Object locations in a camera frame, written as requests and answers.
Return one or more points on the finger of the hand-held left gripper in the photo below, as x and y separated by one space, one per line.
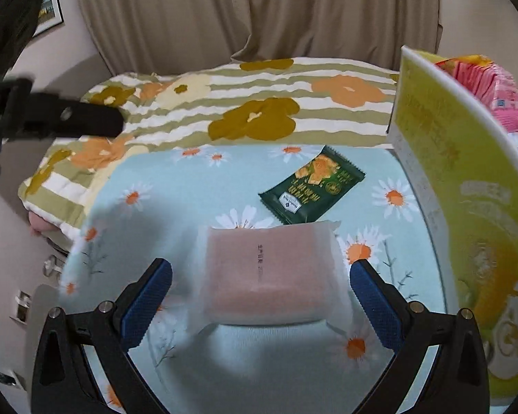
82 118

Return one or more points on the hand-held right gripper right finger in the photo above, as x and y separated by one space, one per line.
377 306

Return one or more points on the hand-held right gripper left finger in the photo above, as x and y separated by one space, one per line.
149 297

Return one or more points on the pink cake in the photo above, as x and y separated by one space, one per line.
263 276

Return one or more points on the yellow cardboard box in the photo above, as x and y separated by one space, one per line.
457 172

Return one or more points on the light blue daisy cloth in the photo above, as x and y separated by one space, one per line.
177 189

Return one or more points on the pink pillow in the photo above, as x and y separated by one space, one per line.
41 225

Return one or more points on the dark green snack packet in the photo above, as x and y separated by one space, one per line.
313 187

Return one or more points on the striped floral blanket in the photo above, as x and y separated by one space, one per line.
241 108

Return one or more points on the beige curtain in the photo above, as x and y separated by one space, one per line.
263 13

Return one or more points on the pink strawberry snack packet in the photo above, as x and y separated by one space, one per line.
492 90

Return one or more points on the framed wall picture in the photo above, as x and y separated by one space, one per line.
49 6

